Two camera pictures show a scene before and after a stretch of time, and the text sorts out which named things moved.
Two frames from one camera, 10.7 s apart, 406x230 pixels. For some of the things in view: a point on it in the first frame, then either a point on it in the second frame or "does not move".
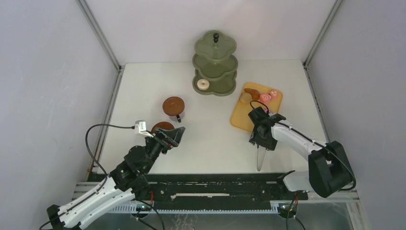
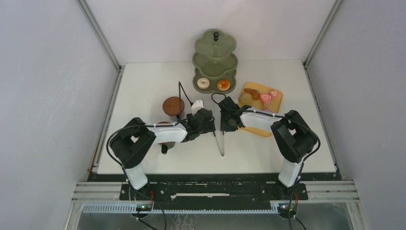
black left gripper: x=168 y=139 → x=209 y=127
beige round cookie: x=245 y=98 does not move
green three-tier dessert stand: x=214 y=65 does not move
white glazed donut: x=203 y=84 does not move
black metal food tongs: x=263 y=160 → x=219 y=136
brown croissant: x=254 y=93 does not move
